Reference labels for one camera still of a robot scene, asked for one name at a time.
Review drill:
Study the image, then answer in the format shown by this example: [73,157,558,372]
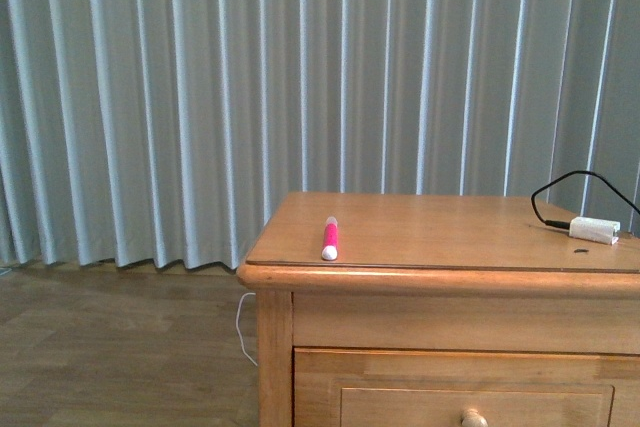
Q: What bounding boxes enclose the pink marker with white cap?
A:
[321,216,338,261]

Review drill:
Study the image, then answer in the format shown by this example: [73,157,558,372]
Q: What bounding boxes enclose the wooden drawer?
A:
[293,348,639,426]

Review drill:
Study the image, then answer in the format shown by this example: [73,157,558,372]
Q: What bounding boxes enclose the round wooden drawer knob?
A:
[460,408,489,427]

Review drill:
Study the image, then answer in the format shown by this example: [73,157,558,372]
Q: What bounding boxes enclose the wooden nightstand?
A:
[238,193,639,426]

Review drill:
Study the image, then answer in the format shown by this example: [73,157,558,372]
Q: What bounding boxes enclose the light grey pleated curtain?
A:
[1,0,639,268]

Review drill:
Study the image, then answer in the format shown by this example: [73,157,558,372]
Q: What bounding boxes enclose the white adapter box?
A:
[569,217,621,245]

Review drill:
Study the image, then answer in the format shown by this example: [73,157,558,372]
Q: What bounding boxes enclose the white charging cable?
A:
[235,291,259,367]

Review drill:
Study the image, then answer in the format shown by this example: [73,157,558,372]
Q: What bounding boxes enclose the black cable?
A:
[530,169,640,228]

